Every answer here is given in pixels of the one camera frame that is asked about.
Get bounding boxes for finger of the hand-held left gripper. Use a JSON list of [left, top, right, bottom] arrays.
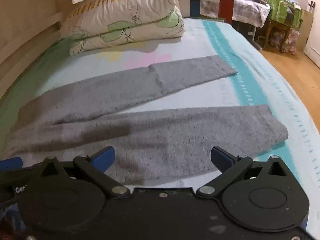
[[0, 157, 23, 172]]

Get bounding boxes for cardboard sheet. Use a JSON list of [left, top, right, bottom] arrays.
[[298, 9, 315, 52]]

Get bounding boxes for green patterned storage bag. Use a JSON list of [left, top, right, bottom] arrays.
[[266, 0, 305, 27]]

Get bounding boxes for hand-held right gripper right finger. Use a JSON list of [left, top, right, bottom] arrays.
[[196, 146, 288, 200]]

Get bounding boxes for grey pants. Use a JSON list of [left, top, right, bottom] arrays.
[[10, 55, 289, 183]]

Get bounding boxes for white door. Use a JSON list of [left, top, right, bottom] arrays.
[[302, 0, 320, 68]]

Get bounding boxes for floral fabric bag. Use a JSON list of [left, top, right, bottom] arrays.
[[269, 27, 301, 56]]

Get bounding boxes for wooden headboard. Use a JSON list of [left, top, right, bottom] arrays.
[[0, 0, 73, 102]]

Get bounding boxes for red bed post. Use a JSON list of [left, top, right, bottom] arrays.
[[218, 0, 235, 25]]

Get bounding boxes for flower printed bed blanket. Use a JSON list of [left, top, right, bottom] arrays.
[[0, 17, 320, 195]]

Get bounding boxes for folded floral quilt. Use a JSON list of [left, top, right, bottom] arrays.
[[60, 0, 186, 57]]

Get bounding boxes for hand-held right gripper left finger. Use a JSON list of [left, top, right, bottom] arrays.
[[40, 146, 131, 200]]

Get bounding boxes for wooden stool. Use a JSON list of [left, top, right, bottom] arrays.
[[262, 19, 292, 51]]

